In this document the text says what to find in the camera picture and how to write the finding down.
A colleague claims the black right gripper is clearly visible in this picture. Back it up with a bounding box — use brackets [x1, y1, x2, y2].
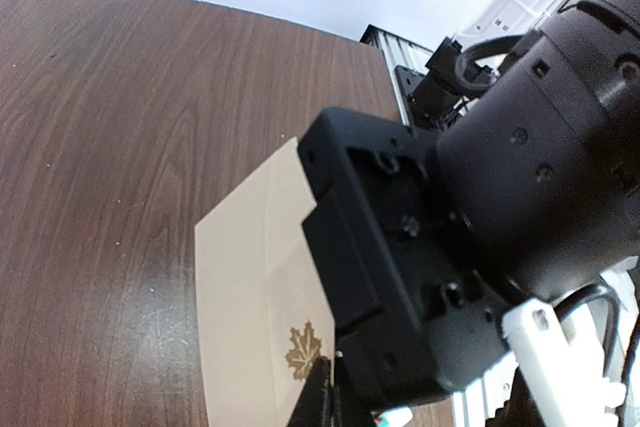
[298, 107, 508, 410]

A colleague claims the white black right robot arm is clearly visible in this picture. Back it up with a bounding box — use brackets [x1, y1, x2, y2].
[298, 0, 639, 410]

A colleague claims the aluminium front frame rail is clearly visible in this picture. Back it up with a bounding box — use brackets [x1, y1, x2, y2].
[360, 25, 434, 125]

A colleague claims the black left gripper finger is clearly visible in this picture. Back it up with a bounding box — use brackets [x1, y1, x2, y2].
[286, 357, 340, 427]

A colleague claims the tan paper envelope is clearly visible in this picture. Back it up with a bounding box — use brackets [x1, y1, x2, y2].
[195, 138, 334, 426]

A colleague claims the green white glue stick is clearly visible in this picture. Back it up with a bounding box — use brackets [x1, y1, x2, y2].
[374, 407, 413, 427]

